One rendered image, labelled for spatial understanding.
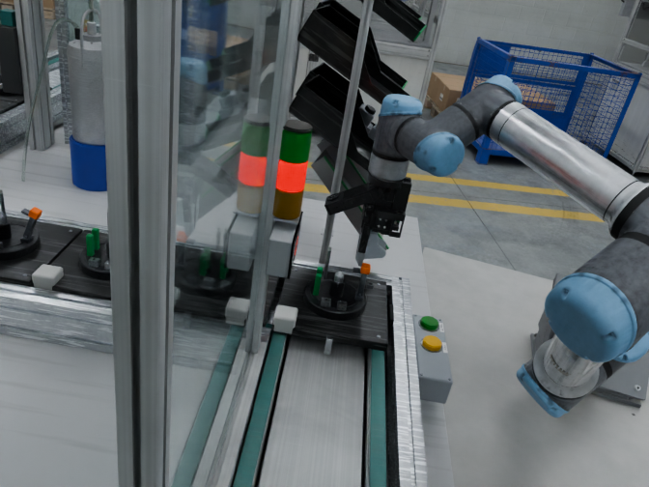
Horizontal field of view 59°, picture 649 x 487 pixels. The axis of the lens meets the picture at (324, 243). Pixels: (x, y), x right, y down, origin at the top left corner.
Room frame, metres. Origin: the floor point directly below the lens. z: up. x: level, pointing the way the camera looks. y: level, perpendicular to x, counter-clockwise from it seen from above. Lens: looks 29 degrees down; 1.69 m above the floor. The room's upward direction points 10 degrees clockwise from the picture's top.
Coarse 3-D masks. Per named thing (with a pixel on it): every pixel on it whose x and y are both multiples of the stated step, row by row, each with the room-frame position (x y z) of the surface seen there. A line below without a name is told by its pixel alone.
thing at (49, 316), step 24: (24, 216) 1.20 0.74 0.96; (48, 216) 1.21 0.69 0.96; (312, 264) 1.21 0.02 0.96; (0, 288) 0.91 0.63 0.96; (24, 288) 0.92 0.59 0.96; (0, 312) 0.88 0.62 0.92; (24, 312) 0.88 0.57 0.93; (48, 312) 0.88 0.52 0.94; (72, 312) 0.88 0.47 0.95; (96, 312) 0.88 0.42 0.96; (24, 336) 0.88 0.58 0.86; (48, 336) 0.88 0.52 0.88; (72, 336) 0.89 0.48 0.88; (96, 336) 0.88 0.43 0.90; (264, 336) 0.90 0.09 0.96
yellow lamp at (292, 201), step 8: (280, 192) 0.84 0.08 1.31; (288, 192) 0.84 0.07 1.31; (296, 192) 0.84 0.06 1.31; (280, 200) 0.84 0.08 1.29; (288, 200) 0.83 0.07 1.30; (296, 200) 0.84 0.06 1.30; (280, 208) 0.84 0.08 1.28; (288, 208) 0.84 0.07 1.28; (296, 208) 0.84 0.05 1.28; (280, 216) 0.84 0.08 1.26; (288, 216) 0.84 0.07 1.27; (296, 216) 0.85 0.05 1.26
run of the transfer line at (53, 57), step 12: (48, 60) 2.62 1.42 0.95; (60, 84) 2.30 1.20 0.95; (60, 96) 2.15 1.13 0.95; (24, 108) 1.92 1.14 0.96; (60, 108) 2.15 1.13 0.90; (0, 120) 1.77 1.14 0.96; (12, 120) 1.82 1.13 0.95; (24, 120) 1.89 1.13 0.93; (0, 132) 1.74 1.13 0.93; (12, 132) 1.81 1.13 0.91; (24, 132) 1.89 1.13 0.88; (0, 144) 1.73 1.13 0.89; (12, 144) 1.80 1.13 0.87
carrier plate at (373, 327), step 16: (304, 272) 1.14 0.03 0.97; (288, 288) 1.07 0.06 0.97; (304, 288) 1.08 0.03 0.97; (384, 288) 1.14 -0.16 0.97; (288, 304) 1.01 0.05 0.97; (304, 304) 1.02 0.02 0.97; (368, 304) 1.06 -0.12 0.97; (384, 304) 1.07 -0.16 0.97; (304, 320) 0.96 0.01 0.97; (320, 320) 0.97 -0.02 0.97; (352, 320) 0.99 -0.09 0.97; (368, 320) 1.00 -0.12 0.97; (384, 320) 1.01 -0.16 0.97; (304, 336) 0.93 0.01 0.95; (320, 336) 0.93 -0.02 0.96; (336, 336) 0.93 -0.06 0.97; (352, 336) 0.93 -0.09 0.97; (368, 336) 0.94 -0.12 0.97; (384, 336) 0.95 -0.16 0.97
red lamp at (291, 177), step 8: (280, 160) 0.84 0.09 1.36; (280, 168) 0.84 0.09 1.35; (288, 168) 0.83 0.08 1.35; (296, 168) 0.84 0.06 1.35; (304, 168) 0.85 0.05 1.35; (280, 176) 0.84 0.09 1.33; (288, 176) 0.83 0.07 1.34; (296, 176) 0.84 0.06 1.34; (304, 176) 0.85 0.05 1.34; (280, 184) 0.84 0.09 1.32; (288, 184) 0.83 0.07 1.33; (296, 184) 0.84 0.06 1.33; (304, 184) 0.86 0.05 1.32
